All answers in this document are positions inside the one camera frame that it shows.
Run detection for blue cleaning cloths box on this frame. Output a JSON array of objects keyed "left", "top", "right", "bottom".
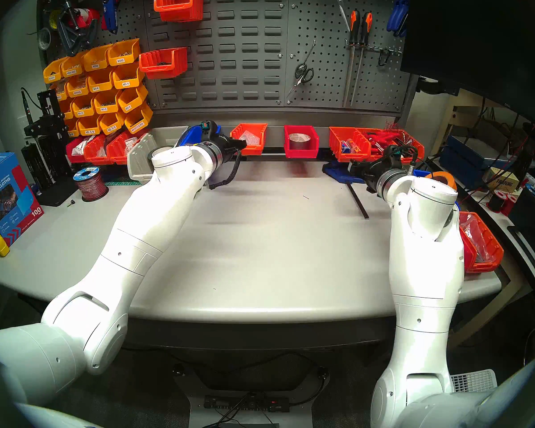
[{"left": 0, "top": 144, "right": 44, "bottom": 247}]

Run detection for blue spring clamps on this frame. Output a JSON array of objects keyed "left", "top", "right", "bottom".
[{"left": 386, "top": 0, "right": 410, "bottom": 37}]

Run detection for small red parts bin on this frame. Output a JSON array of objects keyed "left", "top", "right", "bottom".
[
  {"left": 106, "top": 131, "right": 145, "bottom": 165},
  {"left": 83, "top": 135, "right": 110, "bottom": 165},
  {"left": 66, "top": 137, "right": 90, "bottom": 164}
]

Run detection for orange tape roll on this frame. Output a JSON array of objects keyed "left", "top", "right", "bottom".
[{"left": 424, "top": 171, "right": 456, "bottom": 189}]

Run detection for black and red clamp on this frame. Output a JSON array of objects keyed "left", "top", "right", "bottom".
[{"left": 49, "top": 0, "right": 103, "bottom": 55}]

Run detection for black power strip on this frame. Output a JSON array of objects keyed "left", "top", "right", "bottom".
[{"left": 204, "top": 395, "right": 291, "bottom": 412}]

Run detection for grey louvred wall panel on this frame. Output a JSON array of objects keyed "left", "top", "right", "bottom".
[{"left": 143, "top": 0, "right": 290, "bottom": 109}]

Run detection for grey pegboard panel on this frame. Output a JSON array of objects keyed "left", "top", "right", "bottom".
[
  {"left": 36, "top": 0, "right": 154, "bottom": 111},
  {"left": 285, "top": 0, "right": 413, "bottom": 113}
]

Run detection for black handled scissors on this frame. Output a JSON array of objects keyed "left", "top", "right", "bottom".
[{"left": 286, "top": 40, "right": 316, "bottom": 98}]

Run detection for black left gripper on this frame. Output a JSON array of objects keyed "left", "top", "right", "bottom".
[{"left": 218, "top": 136, "right": 247, "bottom": 160}]

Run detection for beige wooden shelf frame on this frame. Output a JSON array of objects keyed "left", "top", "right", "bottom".
[{"left": 428, "top": 93, "right": 486, "bottom": 156}]

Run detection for black pegboard hook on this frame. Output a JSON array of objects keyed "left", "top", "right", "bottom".
[{"left": 377, "top": 47, "right": 403, "bottom": 67}]

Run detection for red and black spool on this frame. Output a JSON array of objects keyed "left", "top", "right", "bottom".
[{"left": 488, "top": 189, "right": 518, "bottom": 216}]

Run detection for dark red plastic bin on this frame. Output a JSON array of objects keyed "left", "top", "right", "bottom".
[{"left": 461, "top": 235, "right": 477, "bottom": 272}]

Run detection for large blue plastic bin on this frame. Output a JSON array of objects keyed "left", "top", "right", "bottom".
[{"left": 176, "top": 125, "right": 206, "bottom": 148}]

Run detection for crumpled clear plastic bag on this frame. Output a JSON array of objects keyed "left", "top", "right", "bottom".
[{"left": 460, "top": 215, "right": 491, "bottom": 260}]

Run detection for red bin holding tape roll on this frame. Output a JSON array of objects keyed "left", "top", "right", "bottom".
[{"left": 284, "top": 125, "right": 320, "bottom": 159}]

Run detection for red wire spool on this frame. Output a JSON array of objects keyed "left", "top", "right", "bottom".
[{"left": 73, "top": 166, "right": 109, "bottom": 202}]

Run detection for brown cardboard box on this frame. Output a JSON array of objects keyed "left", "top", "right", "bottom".
[{"left": 484, "top": 166, "right": 520, "bottom": 193}]

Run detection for red handled tool pack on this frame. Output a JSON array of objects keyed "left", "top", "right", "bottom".
[{"left": 366, "top": 132, "right": 399, "bottom": 149}]

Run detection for black flat metal bar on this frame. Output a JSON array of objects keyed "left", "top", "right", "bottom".
[{"left": 347, "top": 182, "right": 370, "bottom": 219}]

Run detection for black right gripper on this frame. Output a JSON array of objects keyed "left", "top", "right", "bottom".
[{"left": 349, "top": 157, "right": 391, "bottom": 192}]

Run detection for grey plastic bin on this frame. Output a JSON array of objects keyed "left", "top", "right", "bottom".
[{"left": 127, "top": 125, "right": 190, "bottom": 182}]

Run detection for orange-red bin with blue packet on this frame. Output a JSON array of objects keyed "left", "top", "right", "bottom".
[{"left": 329, "top": 127, "right": 371, "bottom": 163}]

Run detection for white paper packet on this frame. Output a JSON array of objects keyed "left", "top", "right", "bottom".
[{"left": 71, "top": 136, "right": 94, "bottom": 156}]

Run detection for orange black handled file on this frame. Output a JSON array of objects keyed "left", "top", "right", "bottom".
[{"left": 342, "top": 10, "right": 361, "bottom": 107}]

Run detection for orange-red bin with plastic bag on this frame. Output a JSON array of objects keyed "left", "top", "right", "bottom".
[{"left": 458, "top": 211, "right": 505, "bottom": 274}]

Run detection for orange-red bin with wires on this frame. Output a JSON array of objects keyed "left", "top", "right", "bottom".
[{"left": 386, "top": 128, "right": 425, "bottom": 165}]

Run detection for white grille device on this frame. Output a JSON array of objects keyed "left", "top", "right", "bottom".
[{"left": 450, "top": 369, "right": 498, "bottom": 393}]

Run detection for orange-red bin with red tools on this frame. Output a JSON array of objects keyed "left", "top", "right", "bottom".
[{"left": 357, "top": 128, "right": 402, "bottom": 162}]

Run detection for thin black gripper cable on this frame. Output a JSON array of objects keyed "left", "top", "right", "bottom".
[{"left": 392, "top": 144, "right": 420, "bottom": 169}]

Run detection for black monitor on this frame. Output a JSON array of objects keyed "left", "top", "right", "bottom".
[{"left": 400, "top": 0, "right": 535, "bottom": 129}]

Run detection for blue bar clamp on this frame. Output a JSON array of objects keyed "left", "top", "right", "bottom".
[{"left": 322, "top": 160, "right": 370, "bottom": 183}]

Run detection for black metal stand device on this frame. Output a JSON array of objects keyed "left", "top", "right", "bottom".
[{"left": 20, "top": 88, "right": 78, "bottom": 207}]

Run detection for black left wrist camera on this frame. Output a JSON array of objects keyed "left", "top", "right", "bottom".
[{"left": 198, "top": 121, "right": 221, "bottom": 144}]

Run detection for empty orange-red wall bin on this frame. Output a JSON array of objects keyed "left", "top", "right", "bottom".
[
  {"left": 154, "top": 0, "right": 204, "bottom": 23},
  {"left": 139, "top": 47, "right": 189, "bottom": 80}
]

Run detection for orange-red bin holding screw bag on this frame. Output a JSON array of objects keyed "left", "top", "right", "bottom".
[{"left": 230, "top": 123, "right": 268, "bottom": 156}]

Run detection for orange-handled screwdrivers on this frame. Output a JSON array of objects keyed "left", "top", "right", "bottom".
[{"left": 350, "top": 12, "right": 373, "bottom": 107}]

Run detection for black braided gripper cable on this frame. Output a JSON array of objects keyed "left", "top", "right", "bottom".
[{"left": 208, "top": 148, "right": 243, "bottom": 190}]

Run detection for dark blue crate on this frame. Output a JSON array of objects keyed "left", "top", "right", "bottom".
[{"left": 439, "top": 135, "right": 491, "bottom": 189}]

